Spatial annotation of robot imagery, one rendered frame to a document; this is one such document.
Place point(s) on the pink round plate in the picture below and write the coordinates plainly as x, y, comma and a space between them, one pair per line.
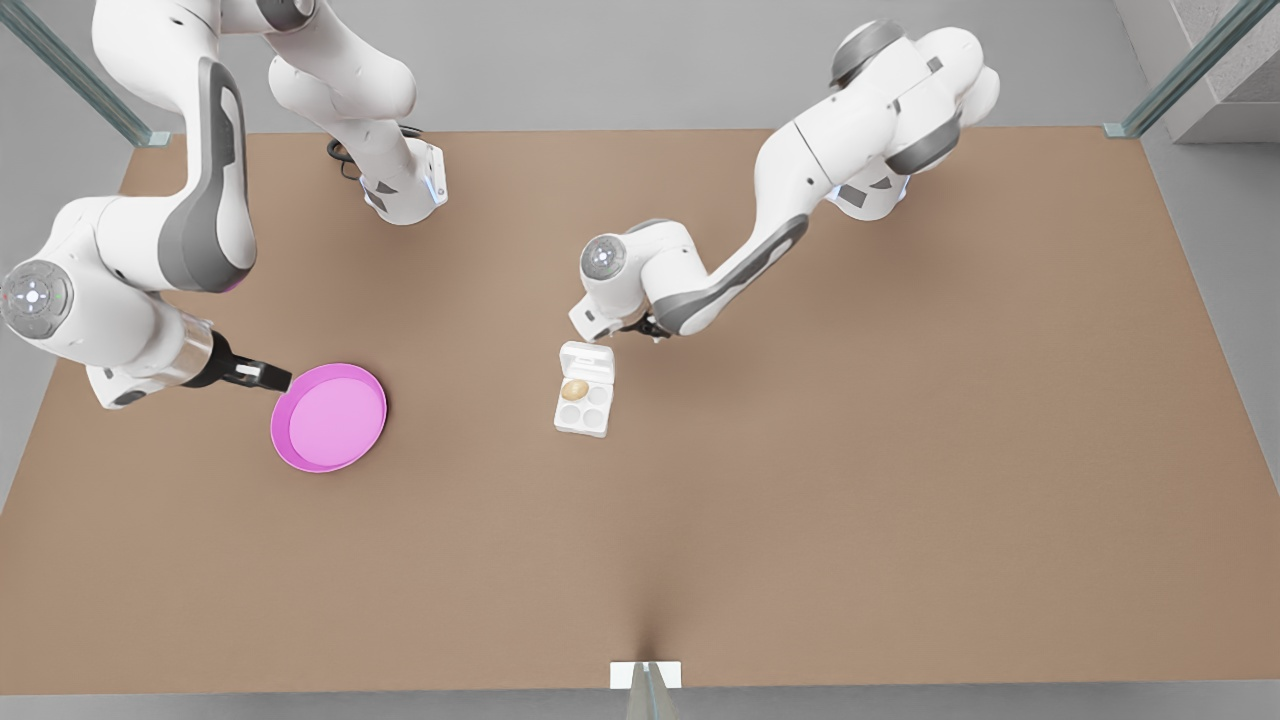
332, 420

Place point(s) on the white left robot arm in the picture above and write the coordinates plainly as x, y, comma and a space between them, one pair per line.
850, 135

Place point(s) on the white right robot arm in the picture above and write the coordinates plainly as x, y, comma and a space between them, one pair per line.
215, 205

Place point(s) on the silver frame post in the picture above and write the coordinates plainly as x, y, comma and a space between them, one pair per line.
1185, 70
646, 688
85, 78

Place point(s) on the brown egg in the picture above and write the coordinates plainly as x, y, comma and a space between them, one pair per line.
574, 390

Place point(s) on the white egg box base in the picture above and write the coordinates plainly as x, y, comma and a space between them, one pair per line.
585, 415

